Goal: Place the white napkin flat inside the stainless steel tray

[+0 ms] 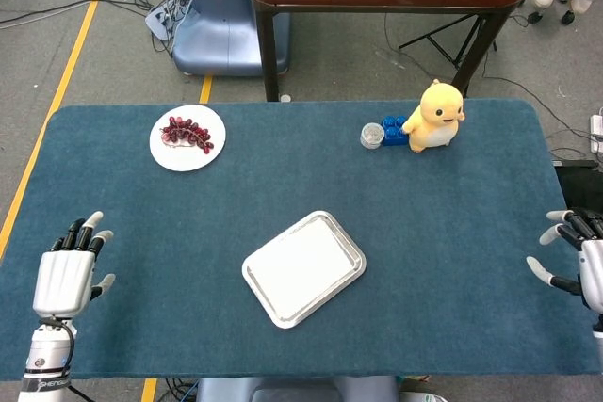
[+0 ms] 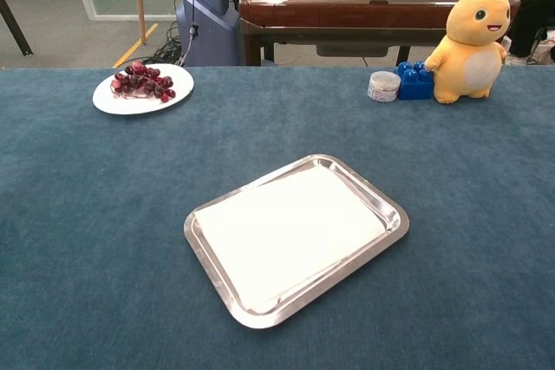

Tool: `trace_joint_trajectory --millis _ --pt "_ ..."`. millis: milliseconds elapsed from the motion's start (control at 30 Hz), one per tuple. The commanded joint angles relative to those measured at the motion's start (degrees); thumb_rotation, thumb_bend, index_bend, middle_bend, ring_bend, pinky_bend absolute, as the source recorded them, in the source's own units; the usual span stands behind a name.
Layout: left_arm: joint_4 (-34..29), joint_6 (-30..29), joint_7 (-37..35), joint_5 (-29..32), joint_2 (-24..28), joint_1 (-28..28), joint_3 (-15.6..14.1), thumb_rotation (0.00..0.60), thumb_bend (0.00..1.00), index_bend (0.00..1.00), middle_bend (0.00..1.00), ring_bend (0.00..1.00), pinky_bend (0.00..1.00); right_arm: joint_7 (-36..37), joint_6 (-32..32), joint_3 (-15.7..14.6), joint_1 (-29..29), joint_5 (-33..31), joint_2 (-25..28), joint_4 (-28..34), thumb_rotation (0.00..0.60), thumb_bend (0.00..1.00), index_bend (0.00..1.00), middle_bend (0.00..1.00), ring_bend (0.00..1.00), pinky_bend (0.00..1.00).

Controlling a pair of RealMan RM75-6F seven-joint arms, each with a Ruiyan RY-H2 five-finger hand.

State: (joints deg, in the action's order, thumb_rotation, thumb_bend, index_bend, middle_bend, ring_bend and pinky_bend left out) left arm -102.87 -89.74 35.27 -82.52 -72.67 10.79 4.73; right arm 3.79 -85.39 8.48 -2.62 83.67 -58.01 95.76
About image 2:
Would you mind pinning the black table leg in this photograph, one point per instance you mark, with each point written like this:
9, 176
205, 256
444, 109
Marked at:
13, 23

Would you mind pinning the yellow plush toy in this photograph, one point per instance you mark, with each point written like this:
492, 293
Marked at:
470, 62

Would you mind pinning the blue table cloth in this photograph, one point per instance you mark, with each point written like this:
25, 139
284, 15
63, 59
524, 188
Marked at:
86, 214

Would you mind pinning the black trouser leg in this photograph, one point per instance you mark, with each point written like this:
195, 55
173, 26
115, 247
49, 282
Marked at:
526, 10

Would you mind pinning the red grape bunch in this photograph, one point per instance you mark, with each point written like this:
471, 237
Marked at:
145, 82

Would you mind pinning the white round plate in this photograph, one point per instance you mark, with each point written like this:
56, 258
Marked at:
112, 103

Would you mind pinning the blue machine base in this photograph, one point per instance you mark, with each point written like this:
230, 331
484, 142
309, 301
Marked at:
206, 19

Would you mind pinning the stainless steel tray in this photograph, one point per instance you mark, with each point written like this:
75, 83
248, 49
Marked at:
392, 218

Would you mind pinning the small clear round jar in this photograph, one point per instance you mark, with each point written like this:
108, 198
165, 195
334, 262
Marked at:
383, 86

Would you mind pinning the blue building block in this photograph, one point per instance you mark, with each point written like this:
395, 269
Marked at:
414, 84

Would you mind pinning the white paper sheet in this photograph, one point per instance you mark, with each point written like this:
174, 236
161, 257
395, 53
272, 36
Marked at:
286, 235

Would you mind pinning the brown mahjong table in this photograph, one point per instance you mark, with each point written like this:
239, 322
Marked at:
347, 10

